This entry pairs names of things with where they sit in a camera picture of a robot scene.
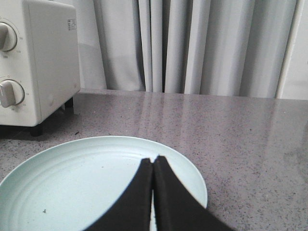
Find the light green round plate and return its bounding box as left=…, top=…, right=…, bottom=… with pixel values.
left=0, top=136, right=207, bottom=231

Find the grey pleated curtain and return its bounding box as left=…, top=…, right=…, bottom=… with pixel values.
left=73, top=0, right=308, bottom=99

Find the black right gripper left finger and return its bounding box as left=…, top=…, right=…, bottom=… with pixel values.
left=86, top=158, right=153, bottom=231

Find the white Toshiba toaster oven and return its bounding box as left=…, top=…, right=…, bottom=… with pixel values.
left=0, top=0, right=80, bottom=136

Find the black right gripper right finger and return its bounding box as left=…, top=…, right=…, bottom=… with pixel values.
left=154, top=156, right=232, bottom=231

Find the lower oven dial knob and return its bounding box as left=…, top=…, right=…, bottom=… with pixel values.
left=0, top=79, right=25, bottom=108

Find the oven dial knob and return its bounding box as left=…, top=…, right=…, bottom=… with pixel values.
left=0, top=22, right=17, bottom=51
left=0, top=79, right=25, bottom=108

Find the upper oven dial knob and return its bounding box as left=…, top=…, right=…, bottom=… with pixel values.
left=0, top=22, right=17, bottom=51

